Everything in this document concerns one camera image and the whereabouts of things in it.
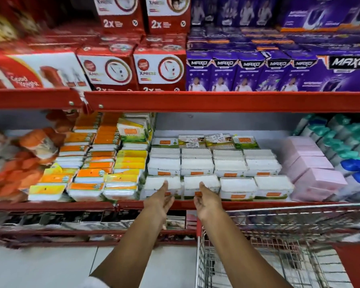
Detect stack of flat red boxes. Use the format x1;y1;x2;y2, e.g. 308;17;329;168
24;25;187;56

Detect red metal shelving unit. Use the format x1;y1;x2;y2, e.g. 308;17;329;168
0;88;360;249

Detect white sleeve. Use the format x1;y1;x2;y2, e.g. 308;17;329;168
77;276;111;288

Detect person's right hand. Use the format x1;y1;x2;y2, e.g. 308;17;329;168
193;181;226;223

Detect wide purple box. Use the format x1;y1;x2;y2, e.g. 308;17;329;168
280;0;360;33
301;55;360;92

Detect wide red white box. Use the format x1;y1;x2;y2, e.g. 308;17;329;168
0;45;92;91

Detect pink box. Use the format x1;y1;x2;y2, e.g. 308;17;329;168
283;155;335;177
292;168;348;192
283;137;325;157
290;186;336;203

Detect person's left hand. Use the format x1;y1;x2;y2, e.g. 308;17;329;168
143;180;175;221

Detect yellow red packet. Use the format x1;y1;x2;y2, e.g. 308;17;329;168
0;11;19;44

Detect row of dark packets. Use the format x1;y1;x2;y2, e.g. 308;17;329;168
0;209;146;232

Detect red cart seat flap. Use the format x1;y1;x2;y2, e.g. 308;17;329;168
332;243;360;288

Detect brown label clear packet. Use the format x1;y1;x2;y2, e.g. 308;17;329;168
178;134;206;149
205;133;235;150

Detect stacks of orange yellow packets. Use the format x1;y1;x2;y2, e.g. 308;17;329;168
28;112;156;203

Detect small pale box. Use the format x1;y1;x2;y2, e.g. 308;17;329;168
166;215;187;231

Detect rows of white packets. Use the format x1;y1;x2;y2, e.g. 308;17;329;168
140;147;295;202

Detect pile of orange bags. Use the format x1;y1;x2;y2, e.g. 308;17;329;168
0;110;80;204

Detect red box with round print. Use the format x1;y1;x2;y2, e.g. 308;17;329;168
133;43;188;92
92;0;146;34
76;44;139;92
145;0;192;35

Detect person's left forearm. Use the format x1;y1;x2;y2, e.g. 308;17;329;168
90;215;168;288

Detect stack of flat purple boxes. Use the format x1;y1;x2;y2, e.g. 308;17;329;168
187;26;360;57

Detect row of teal-capped bottles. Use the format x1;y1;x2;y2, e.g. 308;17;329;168
293;114;360;166

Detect row of narrow purple boxes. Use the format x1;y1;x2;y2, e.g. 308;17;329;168
185;0;319;92

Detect silver wire shopping cart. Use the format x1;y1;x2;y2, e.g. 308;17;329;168
194;202;360;288

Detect green orange label packet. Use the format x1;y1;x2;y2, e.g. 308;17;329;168
151;137;179;149
232;135;260;150

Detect person's right forearm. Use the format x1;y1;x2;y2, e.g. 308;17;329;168
199;215;294;288

